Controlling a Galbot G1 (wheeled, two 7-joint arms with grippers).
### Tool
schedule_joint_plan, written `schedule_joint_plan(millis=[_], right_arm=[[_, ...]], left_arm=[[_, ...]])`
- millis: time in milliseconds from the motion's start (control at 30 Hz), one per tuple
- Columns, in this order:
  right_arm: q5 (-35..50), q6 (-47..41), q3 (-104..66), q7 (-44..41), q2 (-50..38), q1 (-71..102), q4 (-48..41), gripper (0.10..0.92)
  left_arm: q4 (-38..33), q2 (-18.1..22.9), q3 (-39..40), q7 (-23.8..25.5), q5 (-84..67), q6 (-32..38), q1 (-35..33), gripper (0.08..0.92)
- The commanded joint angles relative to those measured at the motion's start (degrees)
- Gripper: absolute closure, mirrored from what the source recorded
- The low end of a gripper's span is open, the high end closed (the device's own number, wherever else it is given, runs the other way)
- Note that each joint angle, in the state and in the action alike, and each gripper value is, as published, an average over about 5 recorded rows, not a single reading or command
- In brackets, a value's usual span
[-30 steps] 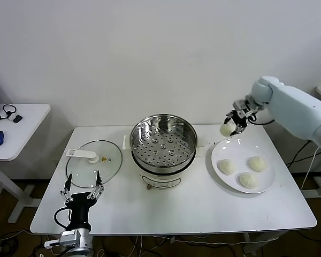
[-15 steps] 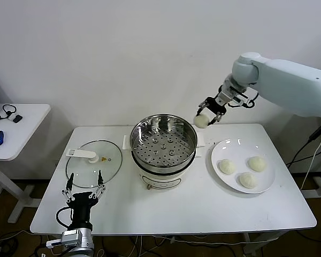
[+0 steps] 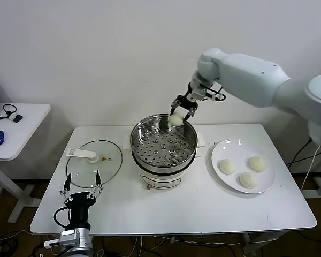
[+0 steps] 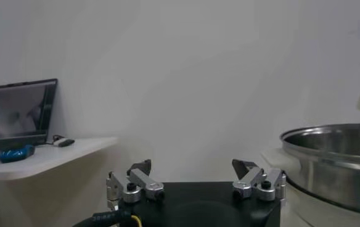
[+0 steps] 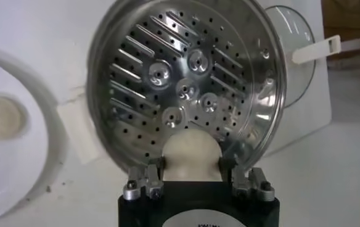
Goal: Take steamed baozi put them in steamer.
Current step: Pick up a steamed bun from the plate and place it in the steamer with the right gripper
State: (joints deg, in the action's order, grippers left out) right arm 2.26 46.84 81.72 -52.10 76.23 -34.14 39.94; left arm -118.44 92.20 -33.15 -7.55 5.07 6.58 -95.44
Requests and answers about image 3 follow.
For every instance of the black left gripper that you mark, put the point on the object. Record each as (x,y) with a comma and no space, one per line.
(80,202)

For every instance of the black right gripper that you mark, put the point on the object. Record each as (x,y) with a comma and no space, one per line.
(188,100)

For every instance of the white steamed baozi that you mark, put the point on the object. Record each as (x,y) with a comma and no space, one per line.
(257,163)
(248,180)
(176,120)
(227,166)

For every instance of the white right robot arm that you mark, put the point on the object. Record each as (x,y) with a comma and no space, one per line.
(243,77)

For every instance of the steel perforated steamer basket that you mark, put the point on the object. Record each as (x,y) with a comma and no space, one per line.
(163,150)

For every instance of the white round plate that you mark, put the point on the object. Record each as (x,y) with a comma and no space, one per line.
(230,150)

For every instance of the white side table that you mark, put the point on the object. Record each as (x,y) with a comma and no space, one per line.
(29,128)

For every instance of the white computer mouse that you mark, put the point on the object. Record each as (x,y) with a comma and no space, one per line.
(18,119)

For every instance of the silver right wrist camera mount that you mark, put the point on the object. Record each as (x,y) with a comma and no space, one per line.
(203,95)

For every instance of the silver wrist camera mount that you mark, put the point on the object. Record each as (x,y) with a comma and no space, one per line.
(203,95)
(68,237)

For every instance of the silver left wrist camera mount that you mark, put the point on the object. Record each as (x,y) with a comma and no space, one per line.
(68,237)

